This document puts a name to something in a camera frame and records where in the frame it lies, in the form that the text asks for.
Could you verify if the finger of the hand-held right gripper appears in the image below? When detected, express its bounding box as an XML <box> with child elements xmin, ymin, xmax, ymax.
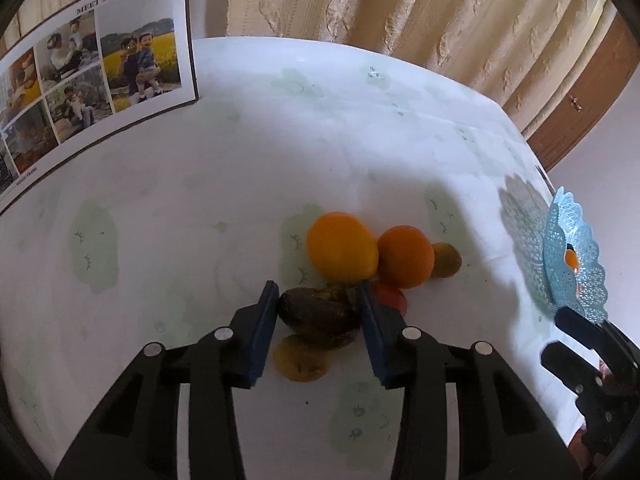
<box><xmin>541</xmin><ymin>342</ymin><xmax>607</xmax><ymax>402</ymax></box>
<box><xmin>554</xmin><ymin>306</ymin><xmax>640</xmax><ymax>377</ymax></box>

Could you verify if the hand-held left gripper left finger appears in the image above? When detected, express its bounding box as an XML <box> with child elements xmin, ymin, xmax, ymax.
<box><xmin>54</xmin><ymin>281</ymin><xmax>280</xmax><ymax>480</ymax></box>

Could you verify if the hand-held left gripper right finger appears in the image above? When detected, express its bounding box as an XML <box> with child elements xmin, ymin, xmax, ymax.
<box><xmin>355</xmin><ymin>282</ymin><xmax>584</xmax><ymax>480</ymax></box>

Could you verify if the dark brown fruit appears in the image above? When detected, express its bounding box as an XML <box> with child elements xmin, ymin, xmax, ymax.
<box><xmin>277</xmin><ymin>284</ymin><xmax>362</xmax><ymax>350</ymax></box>

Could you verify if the light blue lattice basket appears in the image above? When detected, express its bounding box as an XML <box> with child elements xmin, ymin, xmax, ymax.
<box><xmin>542</xmin><ymin>186</ymin><xmax>610</xmax><ymax>325</ymax></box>

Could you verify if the red tomato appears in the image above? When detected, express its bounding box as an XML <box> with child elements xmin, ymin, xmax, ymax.
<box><xmin>371</xmin><ymin>280</ymin><xmax>408</xmax><ymax>316</ymax></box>

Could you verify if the yellow spotted fruit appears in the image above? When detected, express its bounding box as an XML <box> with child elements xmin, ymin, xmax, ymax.
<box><xmin>272</xmin><ymin>334</ymin><xmax>331</xmax><ymax>384</ymax></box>

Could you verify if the round deep orange tangerine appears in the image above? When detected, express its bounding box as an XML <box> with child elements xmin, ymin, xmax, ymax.
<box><xmin>376</xmin><ymin>225</ymin><xmax>435</xmax><ymax>290</ymax></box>

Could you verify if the large orange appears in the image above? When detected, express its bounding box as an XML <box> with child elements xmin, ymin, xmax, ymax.
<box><xmin>306</xmin><ymin>213</ymin><xmax>380</xmax><ymax>283</ymax></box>

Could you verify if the brown kiwi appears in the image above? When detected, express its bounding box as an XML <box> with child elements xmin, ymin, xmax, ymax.
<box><xmin>430</xmin><ymin>242</ymin><xmax>462</xmax><ymax>279</ymax></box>

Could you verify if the white green printed tablecloth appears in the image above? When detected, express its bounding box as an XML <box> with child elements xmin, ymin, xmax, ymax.
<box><xmin>0</xmin><ymin>36</ymin><xmax>586</xmax><ymax>480</ymax></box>

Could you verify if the photo collage poster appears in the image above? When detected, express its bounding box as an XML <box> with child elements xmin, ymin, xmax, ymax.
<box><xmin>0</xmin><ymin>0</ymin><xmax>200</xmax><ymax>215</ymax></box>

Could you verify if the cream embroidered curtain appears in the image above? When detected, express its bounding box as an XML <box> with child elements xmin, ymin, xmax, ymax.
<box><xmin>15</xmin><ymin>0</ymin><xmax>621</xmax><ymax>118</ymax></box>

